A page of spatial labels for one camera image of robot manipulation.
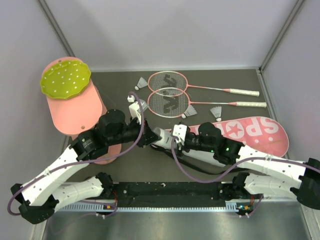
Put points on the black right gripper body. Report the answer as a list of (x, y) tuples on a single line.
[(192, 142)]

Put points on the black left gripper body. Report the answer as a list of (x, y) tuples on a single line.
[(131, 132)]

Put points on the white plastic shuttlecock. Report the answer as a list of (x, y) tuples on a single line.
[(190, 111)]

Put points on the white shuttlecock tube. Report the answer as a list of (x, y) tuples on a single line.
[(166, 139)]

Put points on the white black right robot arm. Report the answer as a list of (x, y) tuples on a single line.
[(282, 177)]

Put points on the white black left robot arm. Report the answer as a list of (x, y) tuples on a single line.
[(49, 192)]

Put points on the pink racket near bag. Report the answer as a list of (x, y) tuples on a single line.
[(170, 102)]

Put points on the white feather shuttlecock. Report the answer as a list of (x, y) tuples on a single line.
[(141, 84), (217, 113)]

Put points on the pink racket far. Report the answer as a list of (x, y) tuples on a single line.
[(174, 79)]

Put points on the pink tiered shelf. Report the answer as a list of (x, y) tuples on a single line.
[(78, 114)]

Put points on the pink sport racket bag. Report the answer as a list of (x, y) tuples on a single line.
[(261, 133)]

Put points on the green dotted scalloped plate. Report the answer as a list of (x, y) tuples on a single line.
[(65, 80)]

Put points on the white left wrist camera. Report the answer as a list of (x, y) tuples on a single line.
[(134, 107)]

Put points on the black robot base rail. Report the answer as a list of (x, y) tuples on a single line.
[(172, 194)]

